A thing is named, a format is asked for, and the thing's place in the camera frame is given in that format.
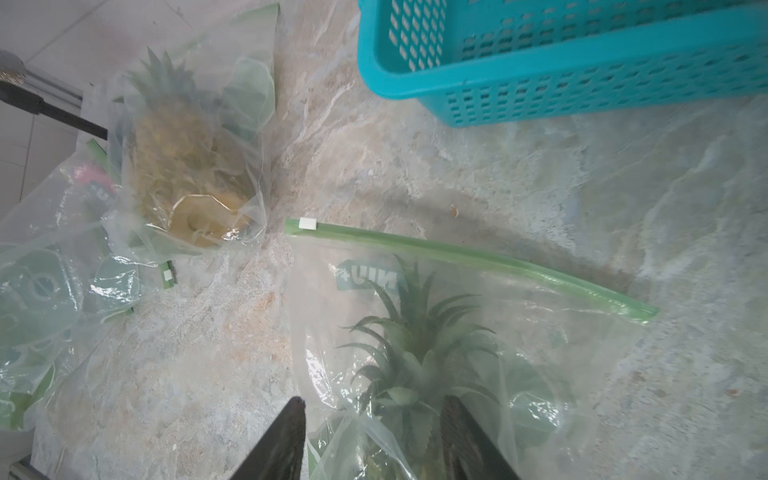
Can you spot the left aluminium corner post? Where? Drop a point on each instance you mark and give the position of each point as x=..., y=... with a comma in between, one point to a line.
x=52, y=86

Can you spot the teal plastic basket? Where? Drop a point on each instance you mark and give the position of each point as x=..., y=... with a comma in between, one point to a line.
x=484, y=62

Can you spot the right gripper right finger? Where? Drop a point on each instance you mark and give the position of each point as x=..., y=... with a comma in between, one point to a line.
x=468, y=451

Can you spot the back green pineapple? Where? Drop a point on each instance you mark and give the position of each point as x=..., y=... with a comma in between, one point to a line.
x=189, y=174

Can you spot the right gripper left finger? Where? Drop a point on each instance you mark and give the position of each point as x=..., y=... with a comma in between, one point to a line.
x=279, y=453

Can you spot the green pineapple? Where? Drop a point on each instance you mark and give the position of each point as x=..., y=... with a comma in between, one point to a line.
x=419, y=351
x=189, y=174

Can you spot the black microphone stand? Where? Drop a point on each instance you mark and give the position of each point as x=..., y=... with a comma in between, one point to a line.
x=34, y=104

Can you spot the pink toy microphone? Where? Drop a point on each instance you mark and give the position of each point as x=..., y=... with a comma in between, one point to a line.
x=90, y=173

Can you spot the zip-top bag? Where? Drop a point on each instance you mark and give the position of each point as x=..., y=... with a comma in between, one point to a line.
x=27, y=374
x=59, y=274
x=235, y=60
x=558, y=337

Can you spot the right green pineapple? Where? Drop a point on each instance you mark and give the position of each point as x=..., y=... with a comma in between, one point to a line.
x=419, y=351

